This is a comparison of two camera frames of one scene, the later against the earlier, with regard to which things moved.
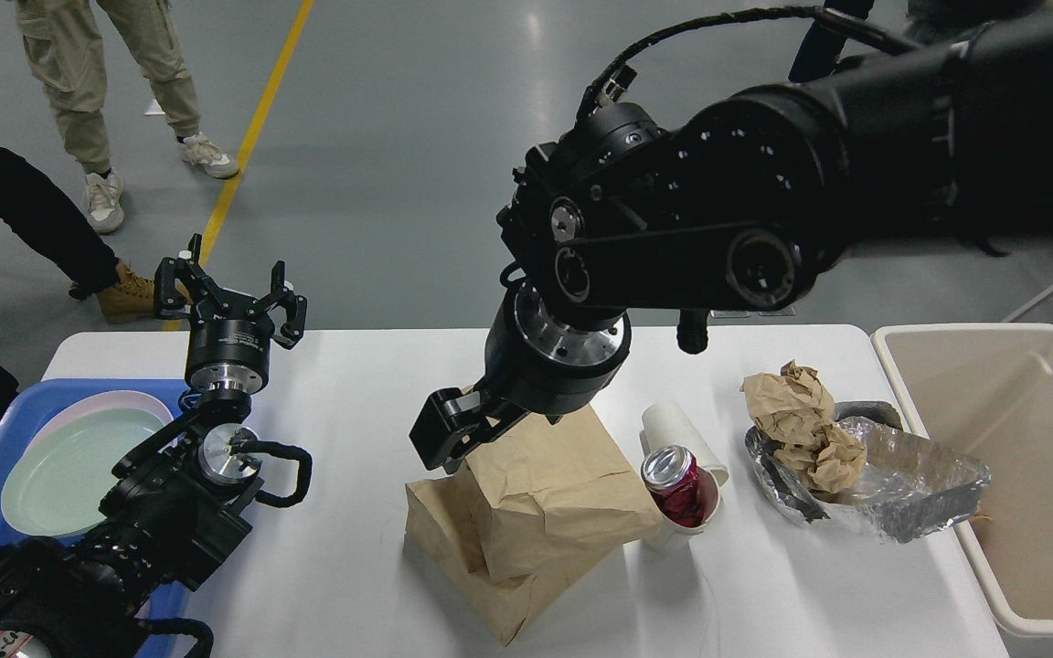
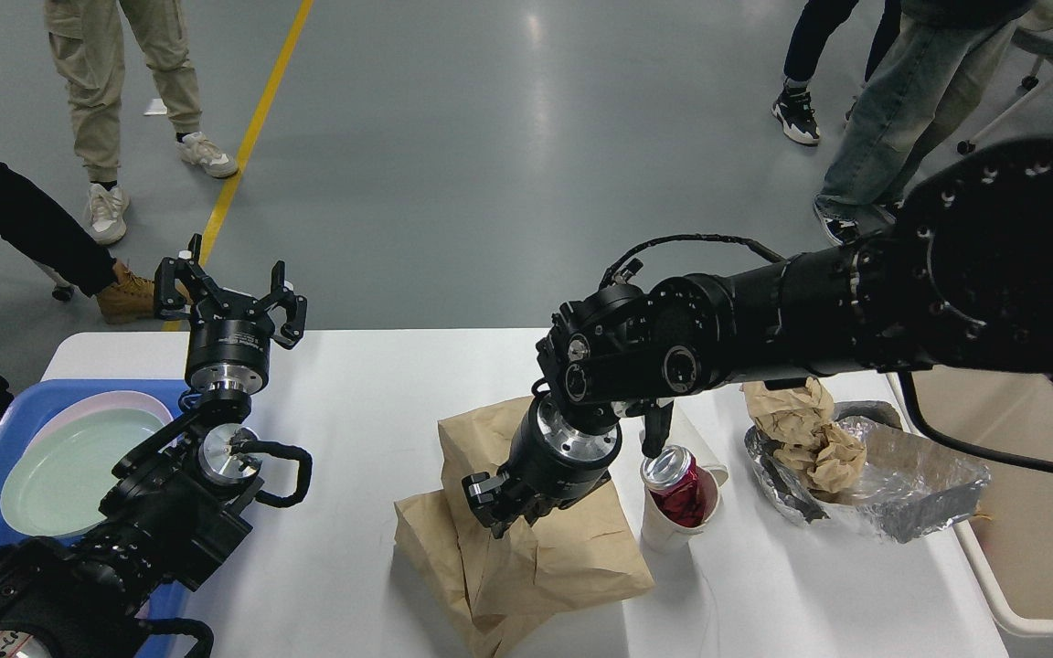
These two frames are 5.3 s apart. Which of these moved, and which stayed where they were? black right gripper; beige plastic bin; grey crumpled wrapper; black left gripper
Moved: black right gripper
Stayed: black left gripper; grey crumpled wrapper; beige plastic bin
